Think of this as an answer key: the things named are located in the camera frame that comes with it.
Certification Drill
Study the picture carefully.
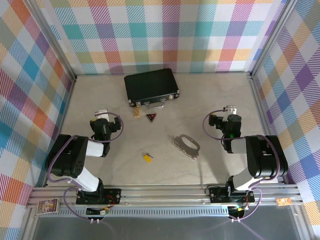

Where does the yellow-headed key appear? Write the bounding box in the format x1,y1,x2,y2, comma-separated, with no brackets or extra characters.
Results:
141,151,154,164

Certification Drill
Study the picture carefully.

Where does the black triangular badge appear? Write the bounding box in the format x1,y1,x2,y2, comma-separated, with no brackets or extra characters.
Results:
145,112,158,124

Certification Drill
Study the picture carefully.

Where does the black briefcase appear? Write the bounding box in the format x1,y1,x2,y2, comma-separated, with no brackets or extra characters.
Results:
123,68,181,110

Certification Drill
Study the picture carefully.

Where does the left small circuit board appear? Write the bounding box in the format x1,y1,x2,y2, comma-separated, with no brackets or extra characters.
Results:
86,207,111,216

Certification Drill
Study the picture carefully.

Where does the small circuit board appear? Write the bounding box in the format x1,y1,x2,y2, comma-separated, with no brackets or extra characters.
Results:
86,207,111,216
228,205,247,218

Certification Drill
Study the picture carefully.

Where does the right small circuit board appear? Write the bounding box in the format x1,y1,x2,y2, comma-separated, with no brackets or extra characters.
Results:
228,205,247,218

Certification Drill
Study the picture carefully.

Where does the colourful picture card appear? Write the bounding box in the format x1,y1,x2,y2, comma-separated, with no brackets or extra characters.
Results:
37,198,60,215

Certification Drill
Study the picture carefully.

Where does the grey metal panel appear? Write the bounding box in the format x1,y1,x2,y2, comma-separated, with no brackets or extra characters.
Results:
32,214,313,240

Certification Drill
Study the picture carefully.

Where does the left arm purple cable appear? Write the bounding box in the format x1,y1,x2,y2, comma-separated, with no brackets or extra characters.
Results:
46,112,126,222

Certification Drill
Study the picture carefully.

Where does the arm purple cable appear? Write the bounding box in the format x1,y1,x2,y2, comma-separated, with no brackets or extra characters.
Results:
46,112,126,222
202,109,283,222

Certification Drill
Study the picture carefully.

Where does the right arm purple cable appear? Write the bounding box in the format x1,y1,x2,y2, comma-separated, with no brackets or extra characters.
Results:
202,109,283,222

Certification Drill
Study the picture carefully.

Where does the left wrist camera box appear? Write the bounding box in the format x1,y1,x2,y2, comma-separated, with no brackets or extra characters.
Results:
94,108,110,121

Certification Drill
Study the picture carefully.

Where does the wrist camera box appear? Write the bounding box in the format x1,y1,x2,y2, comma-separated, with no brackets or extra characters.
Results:
223,105,238,116
94,108,110,121

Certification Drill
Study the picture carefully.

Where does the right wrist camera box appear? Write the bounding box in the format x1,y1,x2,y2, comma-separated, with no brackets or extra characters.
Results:
223,105,238,116

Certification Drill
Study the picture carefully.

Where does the left aluminium side rail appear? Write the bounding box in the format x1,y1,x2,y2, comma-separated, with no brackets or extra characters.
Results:
42,77,77,187

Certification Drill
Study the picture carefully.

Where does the aluminium side rail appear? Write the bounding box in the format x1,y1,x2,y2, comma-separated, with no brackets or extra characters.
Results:
42,77,77,187
249,74,286,185

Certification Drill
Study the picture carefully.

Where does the right aluminium side rail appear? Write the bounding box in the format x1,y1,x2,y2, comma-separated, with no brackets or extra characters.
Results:
249,74,286,185

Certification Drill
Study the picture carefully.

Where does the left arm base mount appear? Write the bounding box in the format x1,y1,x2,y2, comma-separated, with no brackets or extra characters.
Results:
75,187,123,206

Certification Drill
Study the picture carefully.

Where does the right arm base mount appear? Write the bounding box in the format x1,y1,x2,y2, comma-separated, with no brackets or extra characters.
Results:
207,186,256,204

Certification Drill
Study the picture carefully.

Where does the left aluminium frame post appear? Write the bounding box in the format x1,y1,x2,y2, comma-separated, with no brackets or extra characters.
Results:
23,0,78,82

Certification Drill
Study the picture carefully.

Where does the aluminium frame post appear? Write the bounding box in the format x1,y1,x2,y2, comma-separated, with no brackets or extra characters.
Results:
248,0,297,80
23,0,78,82

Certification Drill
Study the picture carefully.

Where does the aluminium frame rail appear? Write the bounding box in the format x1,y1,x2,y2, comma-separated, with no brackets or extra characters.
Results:
24,183,305,218

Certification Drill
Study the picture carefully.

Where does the right aluminium frame post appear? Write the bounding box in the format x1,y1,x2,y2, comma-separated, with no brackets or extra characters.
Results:
248,0,297,80

